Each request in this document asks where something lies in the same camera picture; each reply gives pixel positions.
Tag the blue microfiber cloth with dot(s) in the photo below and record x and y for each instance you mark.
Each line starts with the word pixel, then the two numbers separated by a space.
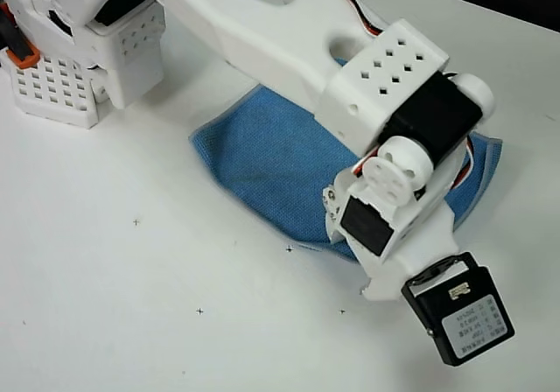
pixel 262 156

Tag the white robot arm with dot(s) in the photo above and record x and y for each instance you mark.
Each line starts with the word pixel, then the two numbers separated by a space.
pixel 262 29

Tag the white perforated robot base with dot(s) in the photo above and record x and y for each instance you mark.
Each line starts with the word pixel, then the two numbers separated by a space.
pixel 52 90

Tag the orange and black clamp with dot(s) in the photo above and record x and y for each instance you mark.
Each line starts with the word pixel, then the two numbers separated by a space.
pixel 26 57

